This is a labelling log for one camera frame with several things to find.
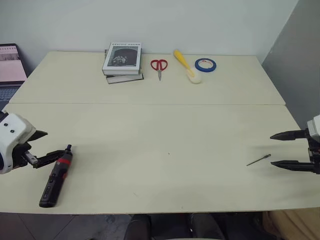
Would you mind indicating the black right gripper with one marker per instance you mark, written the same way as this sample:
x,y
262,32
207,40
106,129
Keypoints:
x,y
314,155

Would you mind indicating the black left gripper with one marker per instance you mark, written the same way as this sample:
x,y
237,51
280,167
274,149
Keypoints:
x,y
20,153

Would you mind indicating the black red electric screwdriver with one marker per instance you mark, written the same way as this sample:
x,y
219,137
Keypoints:
x,y
56,175

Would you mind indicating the metal screwdriver bit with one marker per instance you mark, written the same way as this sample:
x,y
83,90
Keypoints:
x,y
258,160

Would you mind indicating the tan cloth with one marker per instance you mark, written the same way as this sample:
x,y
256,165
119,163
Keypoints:
x,y
300,225

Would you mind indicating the open laptop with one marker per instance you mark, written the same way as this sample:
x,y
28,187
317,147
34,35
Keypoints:
x,y
11,67

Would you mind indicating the dark book under grey book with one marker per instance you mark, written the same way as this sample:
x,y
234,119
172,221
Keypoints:
x,y
125,78

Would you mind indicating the dark rounded shape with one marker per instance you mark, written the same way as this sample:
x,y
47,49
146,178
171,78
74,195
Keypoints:
x,y
205,226
138,227

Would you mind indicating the grey photo cover book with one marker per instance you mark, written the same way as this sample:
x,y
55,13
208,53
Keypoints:
x,y
122,57

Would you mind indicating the blue tape roll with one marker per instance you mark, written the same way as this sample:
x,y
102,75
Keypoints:
x,y
198,67

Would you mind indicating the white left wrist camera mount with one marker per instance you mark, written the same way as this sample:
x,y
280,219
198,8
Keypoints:
x,y
12,135

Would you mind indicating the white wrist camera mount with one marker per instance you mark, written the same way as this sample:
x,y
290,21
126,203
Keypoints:
x,y
12,135
315,128

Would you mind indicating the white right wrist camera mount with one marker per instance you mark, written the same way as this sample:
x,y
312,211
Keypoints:
x,y
315,128

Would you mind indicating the grey wall panel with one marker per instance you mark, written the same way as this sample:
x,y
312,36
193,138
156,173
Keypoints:
x,y
295,55

